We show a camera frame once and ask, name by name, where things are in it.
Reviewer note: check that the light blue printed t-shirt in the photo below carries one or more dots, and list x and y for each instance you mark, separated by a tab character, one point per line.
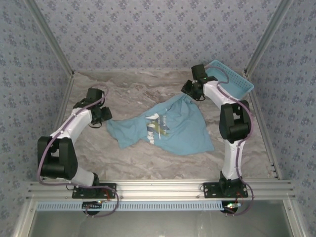
177	128

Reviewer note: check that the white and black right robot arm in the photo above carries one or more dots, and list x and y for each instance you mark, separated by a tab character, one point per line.
232	155

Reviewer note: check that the light blue plastic basket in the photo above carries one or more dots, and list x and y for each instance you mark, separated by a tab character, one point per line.
237	79

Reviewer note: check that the grey metal panel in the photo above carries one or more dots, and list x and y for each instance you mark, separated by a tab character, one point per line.
158	224

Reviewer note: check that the aluminium left side rail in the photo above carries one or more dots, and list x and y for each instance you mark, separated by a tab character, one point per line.
64	101

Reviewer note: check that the aluminium left corner post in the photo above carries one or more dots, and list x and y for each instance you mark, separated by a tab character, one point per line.
49	37

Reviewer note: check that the aluminium corner post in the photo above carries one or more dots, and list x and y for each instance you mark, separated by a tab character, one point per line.
49	37
269	37

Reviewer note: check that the aluminium right corner post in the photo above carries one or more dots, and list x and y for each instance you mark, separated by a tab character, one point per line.
269	37

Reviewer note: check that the aluminium right side rail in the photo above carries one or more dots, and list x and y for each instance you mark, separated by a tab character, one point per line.
267	138

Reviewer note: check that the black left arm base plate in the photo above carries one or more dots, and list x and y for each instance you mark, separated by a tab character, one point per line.
108	190

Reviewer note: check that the aluminium front frame rail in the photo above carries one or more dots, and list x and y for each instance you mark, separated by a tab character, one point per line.
158	190

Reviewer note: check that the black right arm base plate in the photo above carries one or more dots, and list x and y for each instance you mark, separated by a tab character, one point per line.
209	190

